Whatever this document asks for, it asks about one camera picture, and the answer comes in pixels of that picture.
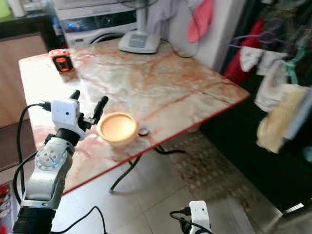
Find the orange beige plastic bowl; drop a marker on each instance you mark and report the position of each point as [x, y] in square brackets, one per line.
[117, 129]

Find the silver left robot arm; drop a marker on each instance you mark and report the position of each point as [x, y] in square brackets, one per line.
[48, 165]

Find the orange black small device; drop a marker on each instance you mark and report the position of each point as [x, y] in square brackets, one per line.
[62, 62]

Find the small round metal disc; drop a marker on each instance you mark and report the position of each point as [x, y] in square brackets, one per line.
[143, 131]

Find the brown wood cabinet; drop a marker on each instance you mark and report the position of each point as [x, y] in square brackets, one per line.
[19, 78]

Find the white washing machine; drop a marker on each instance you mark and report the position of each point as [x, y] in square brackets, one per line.
[92, 24]

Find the white standing fan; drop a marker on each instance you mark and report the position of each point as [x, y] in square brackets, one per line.
[139, 41]

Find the marble pattern folding table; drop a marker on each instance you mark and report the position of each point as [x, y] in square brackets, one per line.
[175, 83]

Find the green plastic container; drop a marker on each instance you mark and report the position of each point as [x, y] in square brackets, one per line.
[5, 9]

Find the grey hanging garment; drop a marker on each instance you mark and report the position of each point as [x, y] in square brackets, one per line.
[168, 14]

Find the red plastic crate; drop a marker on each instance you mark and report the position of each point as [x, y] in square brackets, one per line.
[5, 209]

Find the pink hanging cloth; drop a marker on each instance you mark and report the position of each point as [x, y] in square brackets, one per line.
[201, 22]

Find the small white hanging cloth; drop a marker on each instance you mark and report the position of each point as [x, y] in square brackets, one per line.
[251, 57]

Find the large white hanging cloth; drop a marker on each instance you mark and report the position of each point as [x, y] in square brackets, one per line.
[270, 85]

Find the purple clothes hanger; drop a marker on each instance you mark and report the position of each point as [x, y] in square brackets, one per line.
[261, 35]

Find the yellow fluffy towel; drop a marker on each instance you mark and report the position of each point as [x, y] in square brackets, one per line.
[280, 122]

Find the green clothes hanger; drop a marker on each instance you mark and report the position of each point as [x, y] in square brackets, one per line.
[295, 68]

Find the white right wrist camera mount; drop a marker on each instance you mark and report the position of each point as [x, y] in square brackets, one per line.
[200, 217]

